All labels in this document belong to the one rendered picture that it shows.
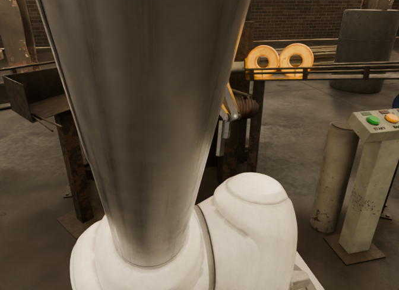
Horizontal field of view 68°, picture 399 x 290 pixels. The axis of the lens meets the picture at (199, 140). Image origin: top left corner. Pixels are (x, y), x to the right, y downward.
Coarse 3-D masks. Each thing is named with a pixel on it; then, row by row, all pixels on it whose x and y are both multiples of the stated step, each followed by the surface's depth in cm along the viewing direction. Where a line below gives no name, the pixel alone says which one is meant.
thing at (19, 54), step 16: (0, 0) 328; (16, 0) 356; (368, 0) 455; (384, 0) 429; (0, 16) 334; (16, 16) 337; (0, 32) 340; (16, 32) 344; (32, 32) 374; (16, 48) 351; (32, 48) 380; (16, 64) 358
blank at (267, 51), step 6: (258, 48) 140; (264, 48) 139; (270, 48) 138; (252, 54) 142; (258, 54) 141; (264, 54) 140; (270, 54) 139; (276, 54) 138; (252, 60) 144; (270, 60) 140; (276, 60) 139; (252, 66) 145; (258, 66) 146; (270, 66) 142; (276, 66) 140
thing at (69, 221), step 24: (24, 72) 116; (48, 72) 122; (24, 96) 101; (48, 96) 125; (72, 120) 123; (72, 144) 126; (72, 168) 129; (72, 192) 137; (72, 216) 146; (96, 216) 146
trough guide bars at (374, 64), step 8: (296, 64) 141; (320, 64) 137; (328, 64) 135; (336, 64) 134; (344, 64) 133; (352, 64) 132; (360, 64) 130; (368, 64) 129; (376, 64) 128; (384, 64) 122; (392, 64) 121; (248, 72) 145; (256, 72) 143; (264, 72) 142; (272, 72) 140; (280, 72) 139; (288, 72) 138; (296, 72) 136; (304, 72) 135; (312, 72) 134; (320, 72) 132; (328, 72) 131; (336, 72) 130; (344, 72) 129; (352, 72) 128; (368, 72) 125; (304, 80) 136
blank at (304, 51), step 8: (288, 48) 135; (296, 48) 134; (304, 48) 133; (280, 56) 138; (288, 56) 137; (304, 56) 134; (312, 56) 133; (280, 64) 139; (288, 64) 138; (304, 64) 135; (312, 64) 134
